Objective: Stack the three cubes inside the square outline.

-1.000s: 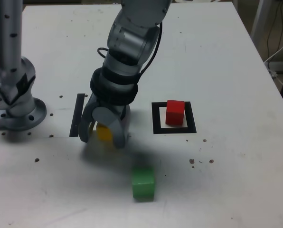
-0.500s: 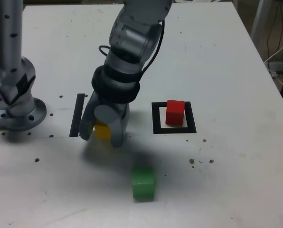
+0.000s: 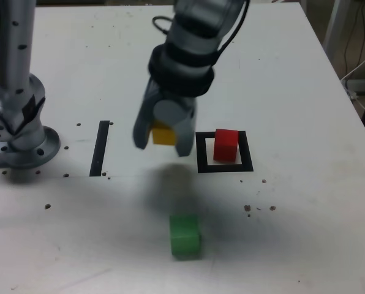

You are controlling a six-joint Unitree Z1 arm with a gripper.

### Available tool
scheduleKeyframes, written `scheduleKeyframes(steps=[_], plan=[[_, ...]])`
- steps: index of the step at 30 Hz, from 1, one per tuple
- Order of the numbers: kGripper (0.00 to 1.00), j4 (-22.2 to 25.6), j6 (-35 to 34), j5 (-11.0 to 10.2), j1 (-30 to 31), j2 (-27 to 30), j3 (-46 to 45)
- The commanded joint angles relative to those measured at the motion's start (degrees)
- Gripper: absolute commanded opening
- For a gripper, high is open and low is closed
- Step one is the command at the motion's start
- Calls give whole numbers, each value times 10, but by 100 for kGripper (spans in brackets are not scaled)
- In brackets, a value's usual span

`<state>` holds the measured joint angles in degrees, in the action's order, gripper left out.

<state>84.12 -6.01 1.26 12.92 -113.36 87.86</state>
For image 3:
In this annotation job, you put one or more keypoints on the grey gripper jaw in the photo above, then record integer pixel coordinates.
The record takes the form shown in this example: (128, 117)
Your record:
(169, 113)
(142, 128)

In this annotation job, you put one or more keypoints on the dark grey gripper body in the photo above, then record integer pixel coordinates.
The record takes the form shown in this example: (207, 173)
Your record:
(190, 105)

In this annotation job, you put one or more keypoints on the yellow cube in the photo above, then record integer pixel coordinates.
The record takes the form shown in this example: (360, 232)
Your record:
(164, 136)

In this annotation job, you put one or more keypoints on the red cube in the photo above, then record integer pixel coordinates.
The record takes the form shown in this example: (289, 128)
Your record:
(225, 147)

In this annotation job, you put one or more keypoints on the green cube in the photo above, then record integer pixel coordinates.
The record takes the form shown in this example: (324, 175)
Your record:
(184, 235)

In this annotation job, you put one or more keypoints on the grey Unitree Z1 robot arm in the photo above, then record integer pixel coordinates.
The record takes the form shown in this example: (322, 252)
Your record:
(17, 61)

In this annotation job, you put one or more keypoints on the black tape square outline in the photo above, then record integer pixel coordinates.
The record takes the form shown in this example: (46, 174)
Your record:
(201, 153)

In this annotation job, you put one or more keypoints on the black tape strip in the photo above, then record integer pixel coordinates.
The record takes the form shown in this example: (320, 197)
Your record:
(99, 150)

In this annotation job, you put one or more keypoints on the white metal post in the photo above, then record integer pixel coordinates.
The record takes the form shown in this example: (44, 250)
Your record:
(334, 24)

